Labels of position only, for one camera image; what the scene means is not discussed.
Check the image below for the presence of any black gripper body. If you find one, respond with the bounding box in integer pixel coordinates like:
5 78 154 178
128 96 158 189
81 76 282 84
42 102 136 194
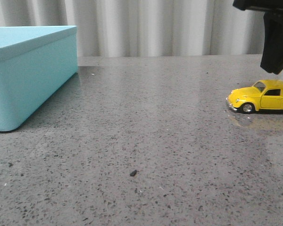
233 0 283 15

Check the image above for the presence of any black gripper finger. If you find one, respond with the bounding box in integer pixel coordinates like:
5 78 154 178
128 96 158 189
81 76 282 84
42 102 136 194
260 12 283 74

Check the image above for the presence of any small black debris piece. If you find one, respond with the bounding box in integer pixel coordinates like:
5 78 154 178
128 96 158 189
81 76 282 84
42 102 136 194
130 170 137 177

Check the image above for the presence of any grey pleated curtain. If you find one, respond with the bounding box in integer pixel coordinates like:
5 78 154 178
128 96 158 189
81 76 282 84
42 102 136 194
0 0 265 57

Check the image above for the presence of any light blue storage box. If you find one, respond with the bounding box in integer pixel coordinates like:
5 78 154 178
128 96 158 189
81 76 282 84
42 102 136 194
0 25 78 132

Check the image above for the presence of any yellow toy beetle car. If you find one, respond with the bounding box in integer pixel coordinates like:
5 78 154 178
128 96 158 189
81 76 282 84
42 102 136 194
226 80 283 113

